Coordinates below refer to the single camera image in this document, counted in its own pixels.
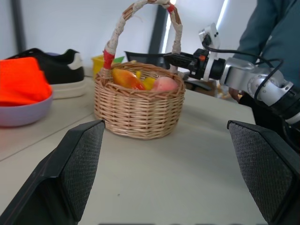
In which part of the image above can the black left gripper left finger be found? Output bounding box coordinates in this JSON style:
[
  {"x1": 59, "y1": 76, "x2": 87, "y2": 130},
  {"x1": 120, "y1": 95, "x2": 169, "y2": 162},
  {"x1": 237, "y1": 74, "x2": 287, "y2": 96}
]
[{"x1": 0, "y1": 120, "x2": 105, "y2": 225}]

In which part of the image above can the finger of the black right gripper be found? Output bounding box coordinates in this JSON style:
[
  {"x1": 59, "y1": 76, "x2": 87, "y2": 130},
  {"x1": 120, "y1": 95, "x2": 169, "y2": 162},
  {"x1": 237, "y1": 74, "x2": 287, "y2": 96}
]
[
  {"x1": 163, "y1": 52, "x2": 195, "y2": 62},
  {"x1": 166, "y1": 60, "x2": 194, "y2": 70}
]

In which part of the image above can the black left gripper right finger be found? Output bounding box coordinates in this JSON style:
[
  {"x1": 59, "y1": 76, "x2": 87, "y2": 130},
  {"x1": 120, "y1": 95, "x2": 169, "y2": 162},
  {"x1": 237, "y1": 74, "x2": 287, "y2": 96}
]
[{"x1": 226, "y1": 120, "x2": 300, "y2": 225}]

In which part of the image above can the person's bare hand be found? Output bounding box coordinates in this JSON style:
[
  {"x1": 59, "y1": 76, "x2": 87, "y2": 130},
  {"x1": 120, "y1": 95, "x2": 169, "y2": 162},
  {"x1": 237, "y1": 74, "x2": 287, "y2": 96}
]
[{"x1": 228, "y1": 87, "x2": 246, "y2": 102}]

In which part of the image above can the pink peach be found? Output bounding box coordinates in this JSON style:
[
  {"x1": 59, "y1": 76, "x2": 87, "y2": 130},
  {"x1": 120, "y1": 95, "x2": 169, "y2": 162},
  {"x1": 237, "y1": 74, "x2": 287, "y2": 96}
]
[{"x1": 151, "y1": 76, "x2": 180, "y2": 92}]

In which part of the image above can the yellow banana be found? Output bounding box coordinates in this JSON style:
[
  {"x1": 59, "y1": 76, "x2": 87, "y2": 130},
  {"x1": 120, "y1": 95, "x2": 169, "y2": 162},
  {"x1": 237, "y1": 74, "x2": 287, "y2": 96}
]
[{"x1": 135, "y1": 71, "x2": 156, "y2": 90}]

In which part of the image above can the orange yellow mango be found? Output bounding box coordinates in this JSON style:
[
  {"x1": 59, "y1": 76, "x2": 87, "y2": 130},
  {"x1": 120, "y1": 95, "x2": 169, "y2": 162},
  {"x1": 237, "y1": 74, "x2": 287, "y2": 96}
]
[{"x1": 111, "y1": 68, "x2": 146, "y2": 91}]

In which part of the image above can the lilac bowl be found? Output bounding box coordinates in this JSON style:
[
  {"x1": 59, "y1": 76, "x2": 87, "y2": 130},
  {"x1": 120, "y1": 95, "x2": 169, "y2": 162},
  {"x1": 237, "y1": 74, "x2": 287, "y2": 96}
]
[{"x1": 0, "y1": 90, "x2": 54, "y2": 128}]

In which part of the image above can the yellow plastic container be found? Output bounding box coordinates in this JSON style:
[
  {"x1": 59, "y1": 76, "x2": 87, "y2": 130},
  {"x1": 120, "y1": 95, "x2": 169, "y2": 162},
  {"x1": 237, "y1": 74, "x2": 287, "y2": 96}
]
[{"x1": 91, "y1": 54, "x2": 105, "y2": 80}]

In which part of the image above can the person in teal jacket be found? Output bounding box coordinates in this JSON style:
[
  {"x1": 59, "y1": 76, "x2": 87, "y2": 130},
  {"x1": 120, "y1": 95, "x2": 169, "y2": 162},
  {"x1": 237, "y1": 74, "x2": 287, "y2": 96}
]
[{"x1": 231, "y1": 0, "x2": 300, "y2": 154}]

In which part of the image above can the orange cloth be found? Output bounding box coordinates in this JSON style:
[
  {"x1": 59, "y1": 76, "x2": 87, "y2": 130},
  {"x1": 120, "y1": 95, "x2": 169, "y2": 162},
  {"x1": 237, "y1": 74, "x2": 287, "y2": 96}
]
[{"x1": 0, "y1": 57, "x2": 53, "y2": 107}]

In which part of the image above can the black sneaker white sole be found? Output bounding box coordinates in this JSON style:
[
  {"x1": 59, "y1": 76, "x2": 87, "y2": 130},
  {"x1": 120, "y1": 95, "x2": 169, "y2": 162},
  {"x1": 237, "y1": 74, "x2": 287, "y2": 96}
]
[{"x1": 5, "y1": 48, "x2": 88, "y2": 99}]

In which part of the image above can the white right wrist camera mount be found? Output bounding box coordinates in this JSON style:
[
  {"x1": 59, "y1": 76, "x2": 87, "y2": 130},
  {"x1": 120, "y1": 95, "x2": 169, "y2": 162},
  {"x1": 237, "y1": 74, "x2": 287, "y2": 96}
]
[{"x1": 198, "y1": 22, "x2": 223, "y2": 82}]

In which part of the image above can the wicker basket with wrapped handle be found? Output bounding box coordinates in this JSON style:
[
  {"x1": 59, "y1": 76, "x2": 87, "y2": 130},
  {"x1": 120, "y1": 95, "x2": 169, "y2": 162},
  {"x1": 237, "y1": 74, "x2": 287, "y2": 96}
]
[{"x1": 93, "y1": 0, "x2": 187, "y2": 141}]

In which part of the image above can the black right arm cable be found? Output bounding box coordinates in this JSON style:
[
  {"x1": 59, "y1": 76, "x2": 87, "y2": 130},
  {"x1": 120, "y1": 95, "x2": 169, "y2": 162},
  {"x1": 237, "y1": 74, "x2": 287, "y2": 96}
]
[{"x1": 202, "y1": 34, "x2": 285, "y2": 101}]

